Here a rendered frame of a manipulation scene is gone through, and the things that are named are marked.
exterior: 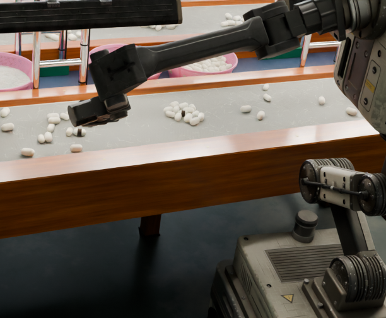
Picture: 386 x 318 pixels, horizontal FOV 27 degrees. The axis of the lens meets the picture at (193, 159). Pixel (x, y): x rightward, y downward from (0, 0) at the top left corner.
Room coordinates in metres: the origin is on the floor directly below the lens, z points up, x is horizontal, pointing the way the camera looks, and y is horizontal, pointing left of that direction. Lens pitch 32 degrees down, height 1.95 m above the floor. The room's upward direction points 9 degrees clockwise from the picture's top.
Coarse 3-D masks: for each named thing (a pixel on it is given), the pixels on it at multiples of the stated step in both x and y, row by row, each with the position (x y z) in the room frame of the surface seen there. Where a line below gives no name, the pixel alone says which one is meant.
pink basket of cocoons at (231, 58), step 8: (224, 56) 2.65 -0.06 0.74; (232, 56) 2.62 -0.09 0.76; (232, 64) 2.59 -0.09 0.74; (168, 72) 2.53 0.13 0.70; (176, 72) 2.47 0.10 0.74; (184, 72) 2.45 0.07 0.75; (192, 72) 2.43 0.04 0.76; (200, 72) 2.43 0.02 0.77; (208, 72) 2.44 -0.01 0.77; (216, 72) 2.45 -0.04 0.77; (224, 72) 2.47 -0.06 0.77
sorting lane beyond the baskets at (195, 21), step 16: (192, 16) 2.98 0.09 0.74; (208, 16) 3.00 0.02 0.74; (224, 16) 3.03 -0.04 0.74; (240, 16) 3.06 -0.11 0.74; (96, 32) 2.69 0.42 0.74; (112, 32) 2.71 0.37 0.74; (128, 32) 2.73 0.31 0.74; (144, 32) 2.76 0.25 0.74; (160, 32) 2.78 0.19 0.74; (176, 32) 2.80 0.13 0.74; (192, 32) 2.82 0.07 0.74; (208, 32) 2.85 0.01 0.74
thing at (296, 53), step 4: (276, 0) 2.82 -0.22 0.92; (304, 36) 2.89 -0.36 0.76; (300, 40) 2.90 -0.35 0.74; (300, 44) 2.90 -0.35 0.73; (300, 48) 2.89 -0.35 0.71; (288, 52) 2.86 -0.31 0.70; (292, 52) 2.87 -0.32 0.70; (296, 52) 2.88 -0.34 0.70; (300, 52) 2.89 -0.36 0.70; (276, 56) 2.84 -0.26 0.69; (280, 56) 2.85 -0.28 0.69; (284, 56) 2.86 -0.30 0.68; (288, 56) 2.86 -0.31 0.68; (292, 56) 2.87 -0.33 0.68; (296, 56) 2.88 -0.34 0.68
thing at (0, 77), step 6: (6, 66) 2.33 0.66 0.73; (0, 72) 2.29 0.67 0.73; (6, 72) 2.29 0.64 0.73; (12, 72) 2.30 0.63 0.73; (18, 72) 2.31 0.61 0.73; (0, 78) 2.24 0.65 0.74; (6, 78) 2.24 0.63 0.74; (12, 78) 2.25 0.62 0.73; (18, 78) 2.26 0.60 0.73; (24, 78) 2.28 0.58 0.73; (0, 84) 2.20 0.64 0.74; (6, 84) 2.20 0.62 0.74; (12, 84) 2.21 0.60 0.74; (18, 84) 2.22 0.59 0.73; (24, 84) 2.24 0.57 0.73
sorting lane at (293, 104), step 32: (128, 96) 2.24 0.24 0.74; (160, 96) 2.27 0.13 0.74; (192, 96) 2.31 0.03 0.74; (224, 96) 2.34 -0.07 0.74; (256, 96) 2.37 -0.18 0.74; (288, 96) 2.41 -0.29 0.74; (320, 96) 2.45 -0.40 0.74; (0, 128) 1.93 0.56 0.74; (32, 128) 1.96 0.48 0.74; (64, 128) 1.98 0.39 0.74; (96, 128) 2.01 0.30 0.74; (128, 128) 2.04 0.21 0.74; (160, 128) 2.07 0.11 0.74; (192, 128) 2.10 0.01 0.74; (224, 128) 2.13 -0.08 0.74; (256, 128) 2.16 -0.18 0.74; (0, 160) 1.77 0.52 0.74
